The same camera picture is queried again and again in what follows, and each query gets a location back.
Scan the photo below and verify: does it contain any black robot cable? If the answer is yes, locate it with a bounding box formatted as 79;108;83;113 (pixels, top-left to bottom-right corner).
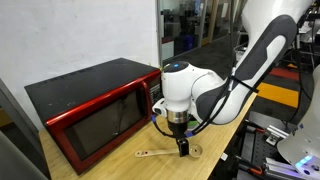
150;75;260;140

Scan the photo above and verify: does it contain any red handled tool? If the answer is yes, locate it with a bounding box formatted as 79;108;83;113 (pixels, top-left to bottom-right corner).
245;165;265;177

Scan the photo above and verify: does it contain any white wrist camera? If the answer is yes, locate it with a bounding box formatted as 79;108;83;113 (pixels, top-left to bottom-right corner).
151;97;168;118

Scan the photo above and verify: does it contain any red and black microwave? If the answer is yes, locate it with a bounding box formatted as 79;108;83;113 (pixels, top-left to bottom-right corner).
24;57;165;176

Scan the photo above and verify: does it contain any black optical breadboard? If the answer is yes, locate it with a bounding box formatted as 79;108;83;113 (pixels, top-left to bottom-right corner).
237;111;291;180

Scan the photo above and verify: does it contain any wooden spoon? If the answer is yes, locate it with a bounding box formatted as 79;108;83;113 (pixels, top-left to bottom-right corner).
134;143;204;159

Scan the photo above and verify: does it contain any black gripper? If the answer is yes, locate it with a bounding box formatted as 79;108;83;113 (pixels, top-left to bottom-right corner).
167;120;191;158

